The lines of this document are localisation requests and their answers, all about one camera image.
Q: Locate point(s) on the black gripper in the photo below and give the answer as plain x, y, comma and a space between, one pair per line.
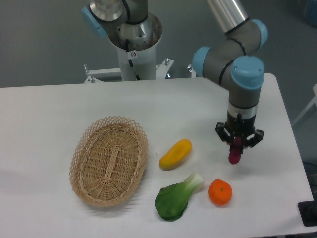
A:
240, 123

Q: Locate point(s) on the purple sweet potato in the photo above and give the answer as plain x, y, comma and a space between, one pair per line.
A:
236, 150

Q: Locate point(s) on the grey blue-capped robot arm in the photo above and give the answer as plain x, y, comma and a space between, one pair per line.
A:
231, 65

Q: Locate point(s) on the orange tangerine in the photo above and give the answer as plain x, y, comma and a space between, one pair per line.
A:
220, 192

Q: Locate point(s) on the yellow mango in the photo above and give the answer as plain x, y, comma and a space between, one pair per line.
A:
176, 155

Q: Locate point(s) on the green bok choy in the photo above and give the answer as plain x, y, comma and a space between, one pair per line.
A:
172, 201

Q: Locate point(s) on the black device at table edge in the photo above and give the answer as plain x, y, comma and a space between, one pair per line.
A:
308, 212

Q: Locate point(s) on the oval woven wicker basket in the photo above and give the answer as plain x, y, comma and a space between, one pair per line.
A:
109, 161

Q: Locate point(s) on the white frame at right edge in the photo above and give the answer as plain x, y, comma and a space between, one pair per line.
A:
308, 108

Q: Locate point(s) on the white metal base frame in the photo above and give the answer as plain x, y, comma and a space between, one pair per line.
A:
165, 70

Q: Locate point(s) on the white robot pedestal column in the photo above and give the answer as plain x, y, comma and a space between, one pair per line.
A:
136, 43

